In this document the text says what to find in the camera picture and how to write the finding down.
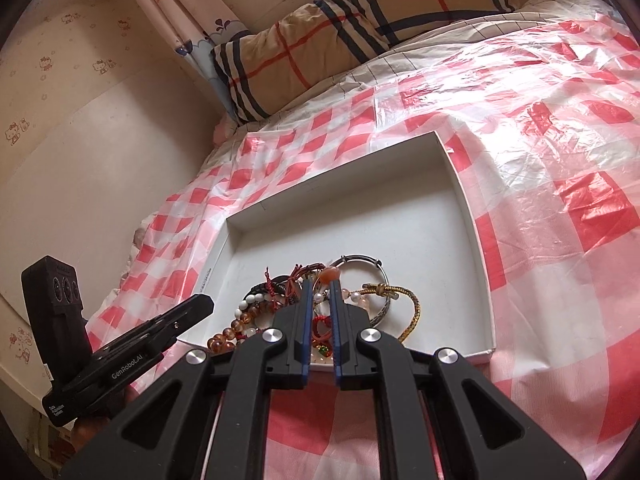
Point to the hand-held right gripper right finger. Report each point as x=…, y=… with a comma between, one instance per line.
x=336, y=330

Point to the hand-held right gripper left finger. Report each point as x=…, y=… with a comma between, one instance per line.
x=306, y=330

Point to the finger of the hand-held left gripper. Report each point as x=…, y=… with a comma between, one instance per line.
x=185, y=312

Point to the white cardboard box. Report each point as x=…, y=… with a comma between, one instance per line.
x=400, y=220

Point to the person's left hand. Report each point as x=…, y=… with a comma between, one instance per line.
x=90, y=437

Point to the engraved silver bangle with clasp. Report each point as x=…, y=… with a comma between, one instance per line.
x=382, y=272

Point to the pink bedding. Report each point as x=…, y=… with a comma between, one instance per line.
x=222, y=132

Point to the red checkered plastic sheet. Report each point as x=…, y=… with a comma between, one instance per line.
x=550, y=260

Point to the plaid pillow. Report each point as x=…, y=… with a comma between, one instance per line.
x=350, y=25

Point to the patterned curtain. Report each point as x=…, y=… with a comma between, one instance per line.
x=165, y=5

